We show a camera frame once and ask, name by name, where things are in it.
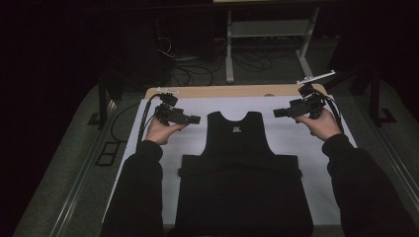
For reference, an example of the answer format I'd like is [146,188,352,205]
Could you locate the black metal stand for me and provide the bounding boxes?
[87,73,119,128]
[324,63,398,126]

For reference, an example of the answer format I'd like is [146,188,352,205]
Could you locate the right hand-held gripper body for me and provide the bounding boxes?
[289,69,336,120]

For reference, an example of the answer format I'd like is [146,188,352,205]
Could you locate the black tank top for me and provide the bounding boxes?
[174,111,314,237]

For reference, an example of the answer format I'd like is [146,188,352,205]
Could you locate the thin black floor cable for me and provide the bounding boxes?
[110,102,142,144]

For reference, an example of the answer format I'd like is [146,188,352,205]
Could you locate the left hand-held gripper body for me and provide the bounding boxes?
[153,86,186,127]

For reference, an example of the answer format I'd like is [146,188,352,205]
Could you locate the thin white cable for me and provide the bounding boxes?
[157,36,176,59]

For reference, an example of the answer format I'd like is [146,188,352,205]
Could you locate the white table mat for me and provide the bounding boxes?
[102,95,359,228]

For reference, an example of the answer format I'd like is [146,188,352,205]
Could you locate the right hand-held gripper cable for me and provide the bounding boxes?
[312,88,346,134]

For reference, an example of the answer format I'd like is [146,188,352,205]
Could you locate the person's left hand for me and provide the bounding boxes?
[144,113,188,146]

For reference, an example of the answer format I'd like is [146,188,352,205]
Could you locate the black floor cable bundle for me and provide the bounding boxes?
[231,48,276,73]
[171,55,216,87]

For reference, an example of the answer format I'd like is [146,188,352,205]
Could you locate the aluminium floor rail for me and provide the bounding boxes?
[48,98,118,237]
[355,95,419,213]

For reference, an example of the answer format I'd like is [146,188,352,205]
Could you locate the white metal stand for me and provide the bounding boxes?
[225,6,321,83]

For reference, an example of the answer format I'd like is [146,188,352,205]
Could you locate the person's right hand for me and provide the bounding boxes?
[293,108,342,142]

